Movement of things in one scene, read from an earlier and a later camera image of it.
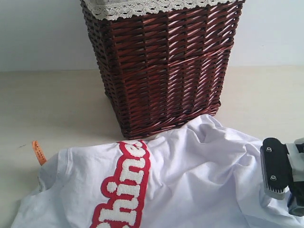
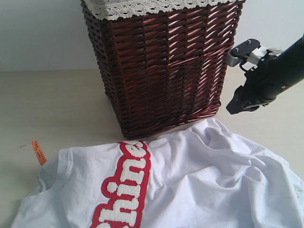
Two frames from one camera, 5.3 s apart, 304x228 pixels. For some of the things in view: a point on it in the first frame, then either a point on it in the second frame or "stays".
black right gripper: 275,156 -> 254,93
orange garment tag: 39,152 stays
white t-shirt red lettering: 198,174 stays
